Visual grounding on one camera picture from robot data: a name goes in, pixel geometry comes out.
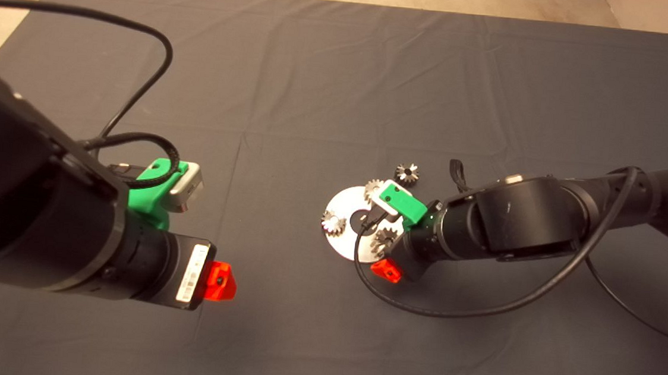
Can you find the green left camera mount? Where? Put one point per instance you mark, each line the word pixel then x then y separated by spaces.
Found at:
pixel 154 200

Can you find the small dark steel gear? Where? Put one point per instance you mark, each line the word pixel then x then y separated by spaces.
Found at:
pixel 406 173

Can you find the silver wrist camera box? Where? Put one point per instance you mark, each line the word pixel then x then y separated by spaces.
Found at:
pixel 188 187
pixel 376 200

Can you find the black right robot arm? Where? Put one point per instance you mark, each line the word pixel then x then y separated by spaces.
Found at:
pixel 522 217

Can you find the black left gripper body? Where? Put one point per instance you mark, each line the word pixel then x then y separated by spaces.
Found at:
pixel 183 272

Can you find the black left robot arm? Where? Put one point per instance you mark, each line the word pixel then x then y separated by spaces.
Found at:
pixel 23 199

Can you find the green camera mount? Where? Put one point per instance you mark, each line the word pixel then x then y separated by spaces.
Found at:
pixel 410 208
pixel 154 200

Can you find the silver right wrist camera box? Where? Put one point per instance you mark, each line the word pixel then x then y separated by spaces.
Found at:
pixel 376 200

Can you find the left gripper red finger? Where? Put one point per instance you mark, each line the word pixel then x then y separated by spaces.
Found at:
pixel 219 281

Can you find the green right camera mount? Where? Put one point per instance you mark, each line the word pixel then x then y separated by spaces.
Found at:
pixel 410 208

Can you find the dark grey table cloth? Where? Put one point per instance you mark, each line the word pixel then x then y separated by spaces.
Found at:
pixel 341 93

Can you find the round metal plate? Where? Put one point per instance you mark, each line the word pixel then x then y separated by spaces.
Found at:
pixel 341 203

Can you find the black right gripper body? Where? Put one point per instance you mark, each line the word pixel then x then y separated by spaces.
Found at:
pixel 415 256

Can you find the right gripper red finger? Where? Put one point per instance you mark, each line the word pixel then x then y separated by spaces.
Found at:
pixel 387 270

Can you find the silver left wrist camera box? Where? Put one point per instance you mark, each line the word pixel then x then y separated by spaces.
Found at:
pixel 188 187

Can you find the large steel gear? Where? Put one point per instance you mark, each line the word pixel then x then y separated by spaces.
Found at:
pixel 385 239

